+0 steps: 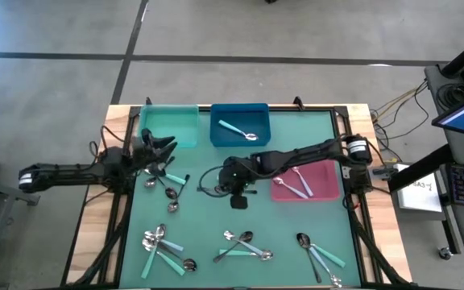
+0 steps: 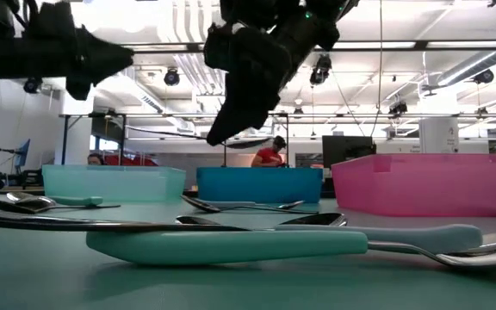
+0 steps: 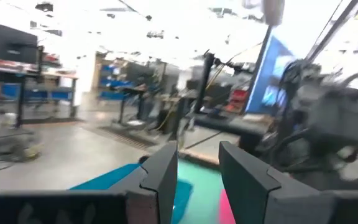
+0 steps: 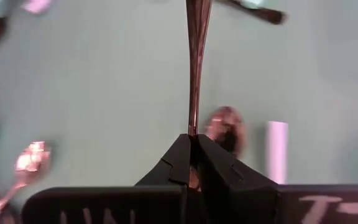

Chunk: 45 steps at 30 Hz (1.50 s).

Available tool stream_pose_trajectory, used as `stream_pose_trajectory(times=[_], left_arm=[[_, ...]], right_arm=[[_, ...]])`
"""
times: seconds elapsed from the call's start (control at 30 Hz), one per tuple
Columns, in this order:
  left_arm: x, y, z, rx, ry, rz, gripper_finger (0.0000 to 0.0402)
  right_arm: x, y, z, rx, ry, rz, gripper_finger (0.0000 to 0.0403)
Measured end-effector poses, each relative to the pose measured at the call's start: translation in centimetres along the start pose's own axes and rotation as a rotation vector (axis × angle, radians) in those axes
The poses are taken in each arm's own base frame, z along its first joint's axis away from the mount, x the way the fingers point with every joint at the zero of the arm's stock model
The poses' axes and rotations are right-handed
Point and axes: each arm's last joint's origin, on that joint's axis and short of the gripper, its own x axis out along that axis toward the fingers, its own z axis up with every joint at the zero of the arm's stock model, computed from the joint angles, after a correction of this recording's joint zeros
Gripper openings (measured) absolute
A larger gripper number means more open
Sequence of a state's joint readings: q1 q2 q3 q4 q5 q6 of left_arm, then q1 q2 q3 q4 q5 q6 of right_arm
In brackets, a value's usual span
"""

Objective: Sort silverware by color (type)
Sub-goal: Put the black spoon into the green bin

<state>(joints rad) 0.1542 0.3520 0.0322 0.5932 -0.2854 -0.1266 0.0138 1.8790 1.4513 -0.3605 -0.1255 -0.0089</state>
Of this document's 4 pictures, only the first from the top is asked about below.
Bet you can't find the black diagonal frame strut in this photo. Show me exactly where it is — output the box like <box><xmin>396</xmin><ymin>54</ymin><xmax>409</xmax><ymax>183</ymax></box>
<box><xmin>68</xmin><ymin>193</ymin><xmax>131</xmax><ymax>288</ymax></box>
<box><xmin>348</xmin><ymin>201</ymin><xmax>408</xmax><ymax>288</ymax></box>

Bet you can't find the floor cable bundle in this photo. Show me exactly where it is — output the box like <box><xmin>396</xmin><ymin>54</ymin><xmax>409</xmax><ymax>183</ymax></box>
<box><xmin>371</xmin><ymin>80</ymin><xmax>430</xmax><ymax>152</ymax></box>

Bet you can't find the dark blue plastic bin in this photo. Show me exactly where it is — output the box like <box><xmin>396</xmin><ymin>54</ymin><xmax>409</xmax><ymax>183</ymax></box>
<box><xmin>209</xmin><ymin>102</ymin><xmax>272</xmax><ymax>148</ymax></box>

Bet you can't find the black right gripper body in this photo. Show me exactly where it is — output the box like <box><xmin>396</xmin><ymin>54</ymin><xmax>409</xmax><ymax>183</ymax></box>
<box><xmin>217</xmin><ymin>155</ymin><xmax>259</xmax><ymax>197</ymax></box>

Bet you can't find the translucent light teal bin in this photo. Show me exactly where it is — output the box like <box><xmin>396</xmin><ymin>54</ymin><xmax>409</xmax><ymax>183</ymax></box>
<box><xmin>138</xmin><ymin>104</ymin><xmax>200</xmax><ymax>149</ymax></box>

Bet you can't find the light blue handled spoon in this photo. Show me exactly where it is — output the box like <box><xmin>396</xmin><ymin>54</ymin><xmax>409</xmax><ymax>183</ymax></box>
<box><xmin>217</xmin><ymin>119</ymin><xmax>259</xmax><ymax>142</ymax></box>
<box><xmin>143</xmin><ymin>230</ymin><xmax>185</xmax><ymax>252</ymax></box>
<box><xmin>222</xmin><ymin>230</ymin><xmax>266</xmax><ymax>257</ymax></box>
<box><xmin>307</xmin><ymin>245</ymin><xmax>343</xmax><ymax>288</ymax></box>

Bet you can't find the pink plastic bin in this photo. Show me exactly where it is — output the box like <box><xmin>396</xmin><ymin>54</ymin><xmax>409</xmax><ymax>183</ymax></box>
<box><xmin>270</xmin><ymin>159</ymin><xmax>341</xmax><ymax>202</ymax></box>

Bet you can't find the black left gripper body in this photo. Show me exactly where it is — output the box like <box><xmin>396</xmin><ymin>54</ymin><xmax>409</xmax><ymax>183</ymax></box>
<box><xmin>129</xmin><ymin>139</ymin><xmax>155</xmax><ymax>172</ymax></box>

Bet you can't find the black diagonal frame beam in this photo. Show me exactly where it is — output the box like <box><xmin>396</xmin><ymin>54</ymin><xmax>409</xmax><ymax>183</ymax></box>
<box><xmin>387</xmin><ymin>143</ymin><xmax>453</xmax><ymax>193</ymax></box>

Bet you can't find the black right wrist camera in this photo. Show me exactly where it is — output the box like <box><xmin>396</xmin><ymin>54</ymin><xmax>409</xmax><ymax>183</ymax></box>
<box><xmin>230</xmin><ymin>194</ymin><xmax>249</xmax><ymax>210</ymax></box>

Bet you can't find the coiled black cable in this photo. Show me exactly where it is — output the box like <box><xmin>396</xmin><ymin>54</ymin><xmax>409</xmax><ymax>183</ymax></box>
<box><xmin>435</xmin><ymin>82</ymin><xmax>464</xmax><ymax>108</ymax></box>

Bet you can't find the white paper sheet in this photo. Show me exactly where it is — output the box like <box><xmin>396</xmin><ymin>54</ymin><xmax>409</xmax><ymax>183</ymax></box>
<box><xmin>396</xmin><ymin>163</ymin><xmax>443</xmax><ymax>213</ymax></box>

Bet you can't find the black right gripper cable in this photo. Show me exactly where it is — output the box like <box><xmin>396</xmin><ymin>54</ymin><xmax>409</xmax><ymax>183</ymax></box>
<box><xmin>197</xmin><ymin>164</ymin><xmax>234</xmax><ymax>199</ymax></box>

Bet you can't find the grey equipment cart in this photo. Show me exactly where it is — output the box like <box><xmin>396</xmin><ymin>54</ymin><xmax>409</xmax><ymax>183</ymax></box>
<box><xmin>424</xmin><ymin>64</ymin><xmax>464</xmax><ymax>262</ymax></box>

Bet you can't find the green table mat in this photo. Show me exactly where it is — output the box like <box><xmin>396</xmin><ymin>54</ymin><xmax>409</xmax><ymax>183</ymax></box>
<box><xmin>118</xmin><ymin>109</ymin><xmax>363</xmax><ymax>289</ymax></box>

